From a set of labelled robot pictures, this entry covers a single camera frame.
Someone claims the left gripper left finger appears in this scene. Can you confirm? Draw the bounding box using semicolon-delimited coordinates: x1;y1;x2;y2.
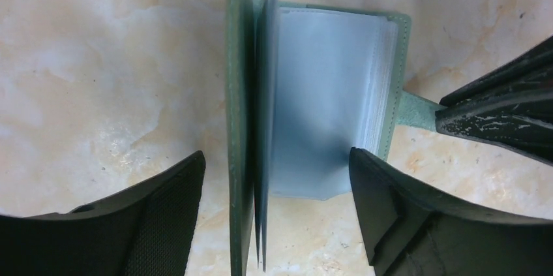
1;151;205;275

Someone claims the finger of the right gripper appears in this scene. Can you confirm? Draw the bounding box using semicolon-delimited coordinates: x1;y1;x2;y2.
440;36;552;106
436;92;552;166

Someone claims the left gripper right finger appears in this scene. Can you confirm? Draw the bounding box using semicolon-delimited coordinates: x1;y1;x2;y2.
349;148;552;275

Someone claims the green card holder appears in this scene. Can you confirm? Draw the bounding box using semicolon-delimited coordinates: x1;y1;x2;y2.
226;0;440;275

